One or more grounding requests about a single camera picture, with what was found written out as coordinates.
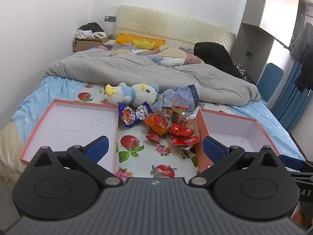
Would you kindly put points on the dark red snack packet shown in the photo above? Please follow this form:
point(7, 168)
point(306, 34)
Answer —
point(153, 137)

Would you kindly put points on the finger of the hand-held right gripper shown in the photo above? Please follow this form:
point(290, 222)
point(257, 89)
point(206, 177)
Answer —
point(291, 162)

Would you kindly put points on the blue chair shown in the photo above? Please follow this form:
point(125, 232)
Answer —
point(269, 80)

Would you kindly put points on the brown cardboard box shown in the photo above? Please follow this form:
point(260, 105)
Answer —
point(85, 44)

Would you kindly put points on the striped cloth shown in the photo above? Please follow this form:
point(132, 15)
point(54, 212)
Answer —
point(244, 72)

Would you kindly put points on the printed bed sheet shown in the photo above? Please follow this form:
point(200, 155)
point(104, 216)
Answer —
point(141, 156)

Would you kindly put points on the deep pink cardboard box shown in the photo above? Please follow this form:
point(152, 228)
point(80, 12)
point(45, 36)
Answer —
point(234, 127)

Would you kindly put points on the patterned pastel blanket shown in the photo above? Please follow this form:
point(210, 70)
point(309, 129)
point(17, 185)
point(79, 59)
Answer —
point(166, 53)

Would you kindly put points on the clear packet with brown bar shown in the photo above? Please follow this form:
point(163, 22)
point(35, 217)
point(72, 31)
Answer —
point(178, 113)

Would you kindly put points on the printed booklet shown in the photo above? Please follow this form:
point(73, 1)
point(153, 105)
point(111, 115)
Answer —
point(187, 148)

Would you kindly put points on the black garment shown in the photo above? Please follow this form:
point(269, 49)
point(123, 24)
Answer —
point(92, 27)

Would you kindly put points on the white and blue plush toy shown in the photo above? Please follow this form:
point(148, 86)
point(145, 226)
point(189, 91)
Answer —
point(137, 94)

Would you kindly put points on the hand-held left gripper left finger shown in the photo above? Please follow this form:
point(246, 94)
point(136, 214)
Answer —
point(98, 147)

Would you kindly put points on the shallow pink box lid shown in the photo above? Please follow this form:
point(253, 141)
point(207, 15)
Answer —
point(71, 124)

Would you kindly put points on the cream quilted headboard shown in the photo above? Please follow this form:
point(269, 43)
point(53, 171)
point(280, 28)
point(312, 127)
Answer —
point(176, 27)

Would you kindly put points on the white garment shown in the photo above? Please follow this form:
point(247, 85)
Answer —
point(83, 34)

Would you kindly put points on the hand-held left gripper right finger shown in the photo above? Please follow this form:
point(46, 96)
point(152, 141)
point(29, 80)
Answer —
point(212, 149)

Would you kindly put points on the grey duvet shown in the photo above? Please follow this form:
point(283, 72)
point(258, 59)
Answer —
point(137, 71)

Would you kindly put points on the grey wall socket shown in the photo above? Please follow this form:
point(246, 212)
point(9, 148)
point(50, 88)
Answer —
point(110, 18)

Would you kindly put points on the red cake packet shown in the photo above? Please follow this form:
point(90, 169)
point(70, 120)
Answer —
point(184, 133)

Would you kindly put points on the yellow pillow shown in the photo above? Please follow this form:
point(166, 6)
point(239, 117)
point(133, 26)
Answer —
point(137, 41)

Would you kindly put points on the grey wardrobe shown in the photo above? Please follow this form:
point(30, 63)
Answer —
point(269, 12)

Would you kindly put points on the black jacket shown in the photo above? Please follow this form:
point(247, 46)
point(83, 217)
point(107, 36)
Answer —
point(212, 53)

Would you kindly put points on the dark wall socket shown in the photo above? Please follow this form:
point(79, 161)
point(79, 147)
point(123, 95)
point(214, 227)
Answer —
point(248, 53)

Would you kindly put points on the blue and white plastic bag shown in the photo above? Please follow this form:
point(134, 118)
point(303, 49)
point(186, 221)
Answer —
point(179, 98)

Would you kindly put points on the blue curtain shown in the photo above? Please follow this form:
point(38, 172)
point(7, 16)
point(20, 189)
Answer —
point(291, 102)

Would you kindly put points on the orange snack packet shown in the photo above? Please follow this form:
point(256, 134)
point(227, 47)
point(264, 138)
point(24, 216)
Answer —
point(156, 124)

